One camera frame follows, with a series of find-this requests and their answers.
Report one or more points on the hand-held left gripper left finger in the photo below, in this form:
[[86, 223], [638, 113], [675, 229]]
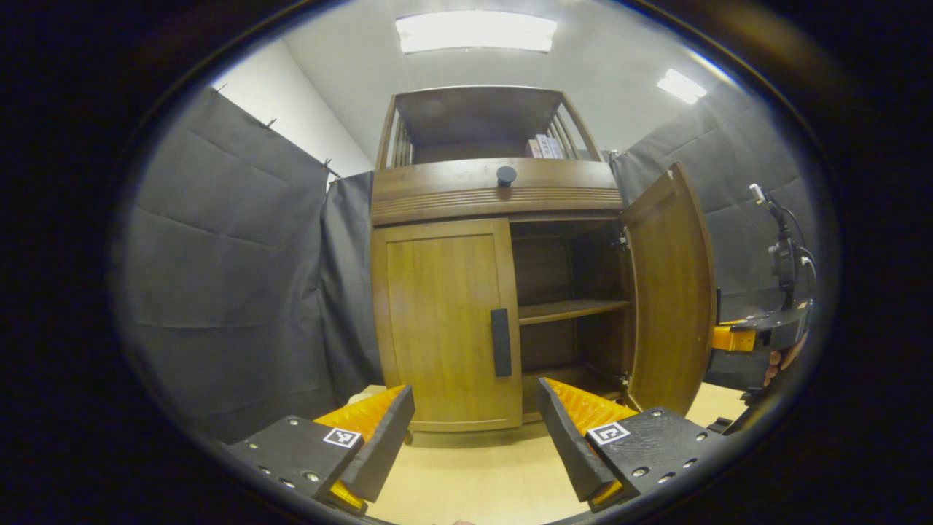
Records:
[[383, 445]]

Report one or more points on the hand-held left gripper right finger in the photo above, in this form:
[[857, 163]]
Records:
[[565, 445]]

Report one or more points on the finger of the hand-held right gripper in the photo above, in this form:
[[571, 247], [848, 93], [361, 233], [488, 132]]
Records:
[[732, 339]]

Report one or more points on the brown wooden cabinet door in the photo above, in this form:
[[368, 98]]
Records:
[[437, 321], [670, 292]]

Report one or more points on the brown wooden shoe cabinet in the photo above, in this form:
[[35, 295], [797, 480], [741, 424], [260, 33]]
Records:
[[437, 189]]

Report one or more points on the wooden inner cabinet shelf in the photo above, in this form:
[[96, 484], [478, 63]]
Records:
[[568, 311]]

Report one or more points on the cream round object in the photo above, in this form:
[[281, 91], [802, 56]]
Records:
[[361, 397]]

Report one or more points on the black backdrop cloth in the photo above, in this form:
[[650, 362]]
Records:
[[219, 255]]

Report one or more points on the small ceiling light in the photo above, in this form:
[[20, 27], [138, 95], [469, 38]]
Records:
[[681, 86]]

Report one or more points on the white book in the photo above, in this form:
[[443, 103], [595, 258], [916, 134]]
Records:
[[555, 148], [544, 146]]

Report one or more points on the black round knob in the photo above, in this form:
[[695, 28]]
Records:
[[506, 175]]

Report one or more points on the large rectangular ceiling light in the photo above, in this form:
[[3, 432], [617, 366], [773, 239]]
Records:
[[475, 32]]

